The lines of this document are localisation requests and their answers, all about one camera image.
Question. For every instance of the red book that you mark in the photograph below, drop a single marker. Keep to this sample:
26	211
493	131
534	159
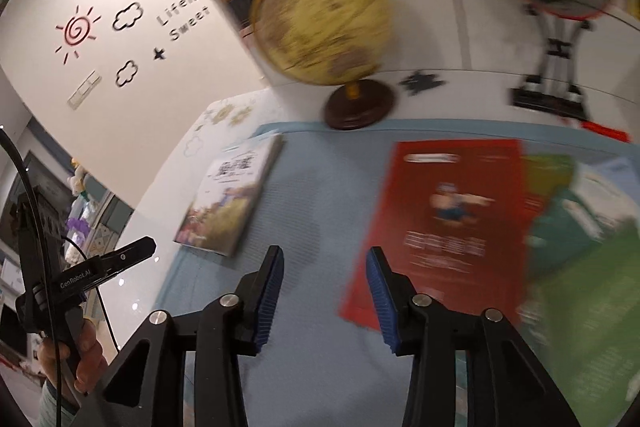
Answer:
450	217

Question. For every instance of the red sun wall sticker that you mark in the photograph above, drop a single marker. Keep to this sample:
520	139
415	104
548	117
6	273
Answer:
75	32

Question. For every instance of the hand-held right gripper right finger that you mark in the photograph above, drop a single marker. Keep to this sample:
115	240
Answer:
380	302

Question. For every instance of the green book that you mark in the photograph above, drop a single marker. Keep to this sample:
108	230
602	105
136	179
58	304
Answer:
575	307

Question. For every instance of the white wall switch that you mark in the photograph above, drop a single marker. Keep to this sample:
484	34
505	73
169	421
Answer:
85	89

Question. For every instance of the yellow white plush toy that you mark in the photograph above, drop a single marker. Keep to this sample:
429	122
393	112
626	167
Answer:
79	182

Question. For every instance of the purple toy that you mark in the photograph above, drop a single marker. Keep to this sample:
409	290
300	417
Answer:
77	229

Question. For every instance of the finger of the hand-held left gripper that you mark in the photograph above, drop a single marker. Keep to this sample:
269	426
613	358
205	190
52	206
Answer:
130	256

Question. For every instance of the light blue quilted mat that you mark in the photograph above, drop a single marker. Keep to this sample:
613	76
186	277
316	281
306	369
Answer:
310	217

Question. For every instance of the black bird cabinet sticker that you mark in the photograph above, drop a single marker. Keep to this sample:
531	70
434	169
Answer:
419	82

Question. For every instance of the person's left hand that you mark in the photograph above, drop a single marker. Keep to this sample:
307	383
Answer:
92	357

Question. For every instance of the black lettering wall sticker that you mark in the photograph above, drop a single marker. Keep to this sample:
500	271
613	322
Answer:
176	10

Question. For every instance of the white illustrated book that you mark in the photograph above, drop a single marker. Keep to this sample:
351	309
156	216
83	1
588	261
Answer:
225	202

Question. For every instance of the yellow globe on wooden base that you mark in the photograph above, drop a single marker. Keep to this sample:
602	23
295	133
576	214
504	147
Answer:
320	22

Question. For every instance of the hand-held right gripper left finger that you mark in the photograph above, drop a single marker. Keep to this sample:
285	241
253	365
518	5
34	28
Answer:
267	297

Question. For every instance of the small black bird wall sticker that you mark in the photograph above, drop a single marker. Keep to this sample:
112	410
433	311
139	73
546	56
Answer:
159	53

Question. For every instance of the person's left forearm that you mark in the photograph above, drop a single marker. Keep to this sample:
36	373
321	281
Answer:
52	409

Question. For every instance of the grey-green cabinet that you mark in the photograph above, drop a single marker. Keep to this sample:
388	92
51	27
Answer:
112	217

